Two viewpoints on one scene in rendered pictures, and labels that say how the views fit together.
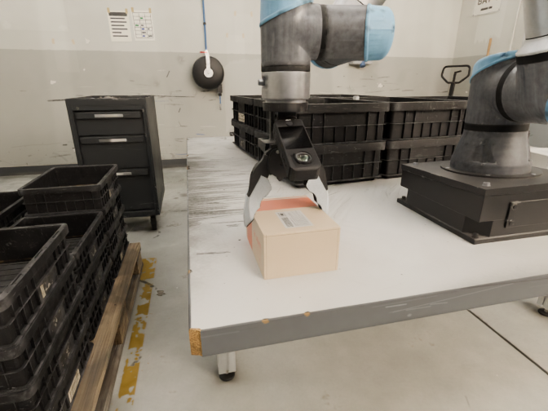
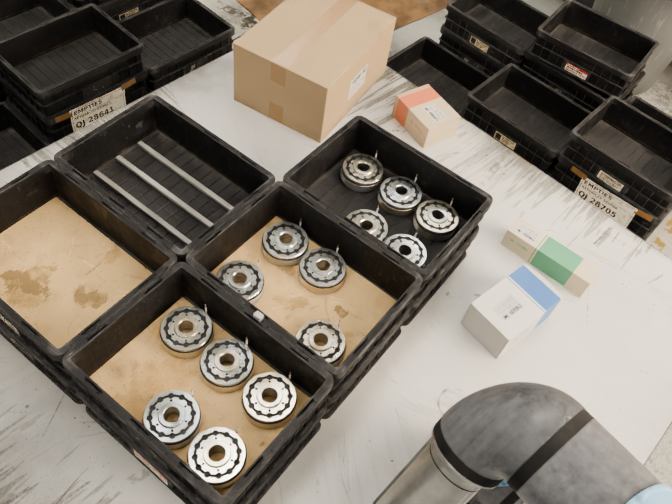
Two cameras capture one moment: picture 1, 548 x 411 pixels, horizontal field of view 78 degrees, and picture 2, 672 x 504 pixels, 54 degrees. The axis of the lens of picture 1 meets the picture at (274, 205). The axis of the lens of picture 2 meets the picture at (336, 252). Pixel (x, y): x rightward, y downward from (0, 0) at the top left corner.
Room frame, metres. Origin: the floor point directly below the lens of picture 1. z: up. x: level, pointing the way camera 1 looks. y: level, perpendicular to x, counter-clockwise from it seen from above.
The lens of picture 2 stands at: (0.62, 0.06, 2.04)
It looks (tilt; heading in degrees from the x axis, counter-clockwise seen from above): 53 degrees down; 318
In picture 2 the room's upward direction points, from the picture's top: 11 degrees clockwise
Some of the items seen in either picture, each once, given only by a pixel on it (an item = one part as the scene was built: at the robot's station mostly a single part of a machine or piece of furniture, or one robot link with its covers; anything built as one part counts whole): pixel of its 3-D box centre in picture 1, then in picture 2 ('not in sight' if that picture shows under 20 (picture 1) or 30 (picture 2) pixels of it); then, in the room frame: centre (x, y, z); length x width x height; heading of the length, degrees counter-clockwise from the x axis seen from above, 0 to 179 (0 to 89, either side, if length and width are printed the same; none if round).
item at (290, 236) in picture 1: (287, 232); not in sight; (0.53, -0.02, 0.74); 0.16 x 0.12 x 0.07; 14
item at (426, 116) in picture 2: not in sight; (425, 115); (1.63, -1.09, 0.74); 0.16 x 0.12 x 0.07; 0
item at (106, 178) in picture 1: (83, 221); not in sight; (1.47, 0.90, 0.37); 0.40 x 0.30 x 0.45; 14
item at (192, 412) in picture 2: not in sight; (171, 416); (1.11, -0.06, 0.86); 0.10 x 0.10 x 0.01
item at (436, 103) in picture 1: (391, 102); (305, 271); (1.23, -0.41, 0.92); 0.40 x 0.30 x 0.02; 19
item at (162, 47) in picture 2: not in sight; (172, 65); (2.64, -0.72, 0.31); 0.40 x 0.30 x 0.34; 104
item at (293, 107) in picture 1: (284, 139); not in sight; (0.56, -0.02, 0.89); 0.09 x 0.08 x 0.12; 14
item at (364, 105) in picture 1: (314, 103); (200, 372); (1.13, -0.13, 0.92); 0.40 x 0.30 x 0.02; 19
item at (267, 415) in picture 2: not in sight; (269, 396); (1.05, -0.23, 0.86); 0.10 x 0.10 x 0.01
